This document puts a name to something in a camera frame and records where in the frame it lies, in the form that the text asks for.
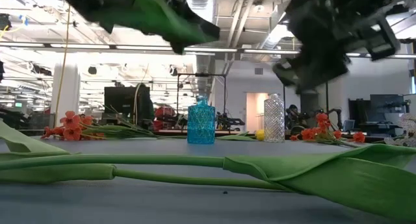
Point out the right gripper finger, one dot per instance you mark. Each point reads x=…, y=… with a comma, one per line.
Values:
x=312, y=76

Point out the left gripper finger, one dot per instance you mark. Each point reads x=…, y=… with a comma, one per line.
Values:
x=199, y=19

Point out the orange artificial flower bunch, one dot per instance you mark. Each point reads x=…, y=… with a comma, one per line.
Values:
x=323, y=118
x=72, y=121

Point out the clear cut glass vase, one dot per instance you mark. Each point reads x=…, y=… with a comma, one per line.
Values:
x=274, y=123

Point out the green tulip stem foreground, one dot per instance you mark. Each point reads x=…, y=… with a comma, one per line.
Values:
x=130, y=159

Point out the black background robot arm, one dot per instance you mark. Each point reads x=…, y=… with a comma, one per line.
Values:
x=229, y=121

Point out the blue cut glass vase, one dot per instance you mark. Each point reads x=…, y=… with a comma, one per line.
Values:
x=201, y=126

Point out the long ceiling light strip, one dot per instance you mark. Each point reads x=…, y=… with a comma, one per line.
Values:
x=81, y=46
x=211, y=50
x=399, y=56

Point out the person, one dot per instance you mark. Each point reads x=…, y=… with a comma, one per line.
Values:
x=292, y=115

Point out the round ceiling sensor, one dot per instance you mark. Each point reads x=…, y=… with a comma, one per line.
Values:
x=258, y=6

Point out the dark office workstation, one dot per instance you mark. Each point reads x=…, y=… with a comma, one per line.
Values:
x=386, y=104

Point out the white building column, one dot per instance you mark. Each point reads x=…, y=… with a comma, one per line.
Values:
x=73, y=94

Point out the black computer monitor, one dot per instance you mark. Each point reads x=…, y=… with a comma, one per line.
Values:
x=123, y=99

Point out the red equipment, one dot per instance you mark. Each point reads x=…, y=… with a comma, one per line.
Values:
x=164, y=113

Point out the green exit sign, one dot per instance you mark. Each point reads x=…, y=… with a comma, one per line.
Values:
x=18, y=104

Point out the black metal frame stand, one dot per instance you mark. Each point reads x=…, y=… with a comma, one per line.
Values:
x=201, y=75

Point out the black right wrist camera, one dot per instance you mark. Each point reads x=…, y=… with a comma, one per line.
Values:
x=385, y=39

